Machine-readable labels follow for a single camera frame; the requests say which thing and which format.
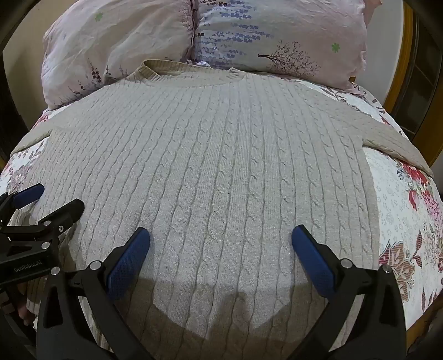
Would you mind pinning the wooden bed frame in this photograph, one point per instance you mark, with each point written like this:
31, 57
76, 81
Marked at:
401, 69

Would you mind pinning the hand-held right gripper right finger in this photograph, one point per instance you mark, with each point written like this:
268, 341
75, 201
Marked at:
312, 263

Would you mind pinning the white floral bedspread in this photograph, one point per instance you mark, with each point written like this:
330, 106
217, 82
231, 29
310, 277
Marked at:
398, 207

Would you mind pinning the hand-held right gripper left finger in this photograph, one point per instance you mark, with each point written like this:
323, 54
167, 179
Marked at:
127, 267

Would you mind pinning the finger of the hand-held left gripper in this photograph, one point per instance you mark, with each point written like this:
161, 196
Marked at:
29, 195
65, 213

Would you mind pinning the person's left hand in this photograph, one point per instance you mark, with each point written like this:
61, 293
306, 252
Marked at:
26, 313

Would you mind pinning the blue and pink floral pillow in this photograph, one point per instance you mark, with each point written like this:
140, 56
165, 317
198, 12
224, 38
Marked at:
283, 38

